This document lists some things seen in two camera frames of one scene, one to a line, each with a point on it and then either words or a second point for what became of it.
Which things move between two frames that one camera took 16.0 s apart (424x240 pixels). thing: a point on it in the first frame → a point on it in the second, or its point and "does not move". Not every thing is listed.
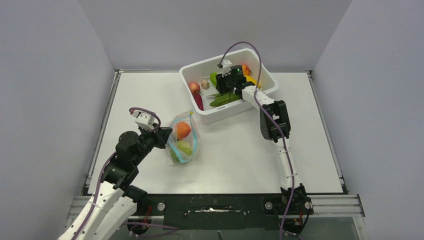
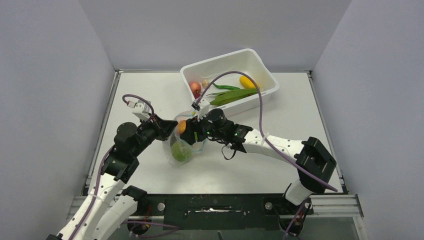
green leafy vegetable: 223,98 does not move
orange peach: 246,71 → 181,126
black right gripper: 221,86 → 194,125
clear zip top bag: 183,144 does not move
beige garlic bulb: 205,84 does not move
